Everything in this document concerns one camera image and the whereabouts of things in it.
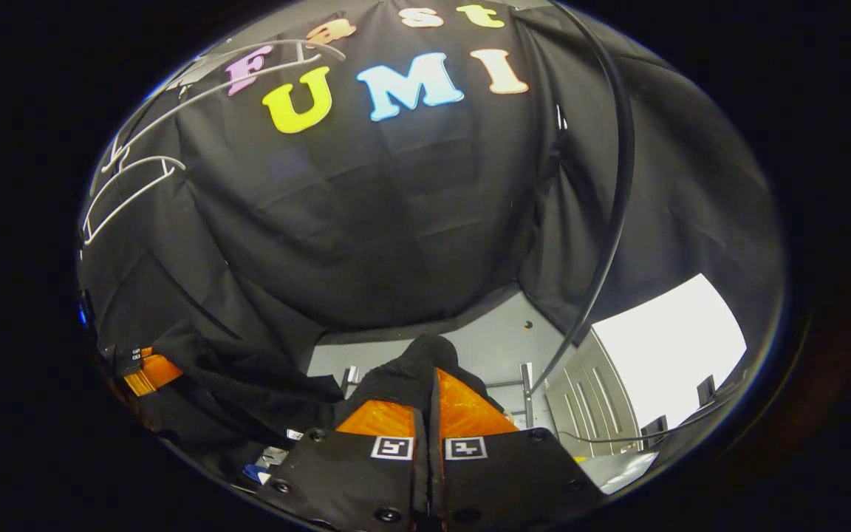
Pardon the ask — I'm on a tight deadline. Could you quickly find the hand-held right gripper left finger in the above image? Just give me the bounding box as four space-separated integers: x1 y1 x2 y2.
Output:
257 399 430 532

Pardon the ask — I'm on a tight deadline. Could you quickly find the black backdrop cloth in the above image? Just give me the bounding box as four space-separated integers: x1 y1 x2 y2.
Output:
78 0 785 444

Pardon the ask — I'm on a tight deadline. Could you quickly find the white plastic clothes hanger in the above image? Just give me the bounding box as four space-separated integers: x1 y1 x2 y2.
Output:
80 155 188 248
99 38 347 174

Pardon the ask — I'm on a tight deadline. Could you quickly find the grey panelled cabinet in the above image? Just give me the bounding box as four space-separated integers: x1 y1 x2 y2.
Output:
544 329 648 457

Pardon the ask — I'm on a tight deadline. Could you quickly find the black metal clothes rack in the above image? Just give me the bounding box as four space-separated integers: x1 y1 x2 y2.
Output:
341 0 637 433

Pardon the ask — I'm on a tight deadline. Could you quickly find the black knit cardigan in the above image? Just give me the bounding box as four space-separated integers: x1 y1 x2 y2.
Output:
112 321 504 481

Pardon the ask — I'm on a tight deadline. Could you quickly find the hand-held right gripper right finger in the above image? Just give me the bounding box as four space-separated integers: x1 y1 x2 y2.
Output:
431 367 609 532

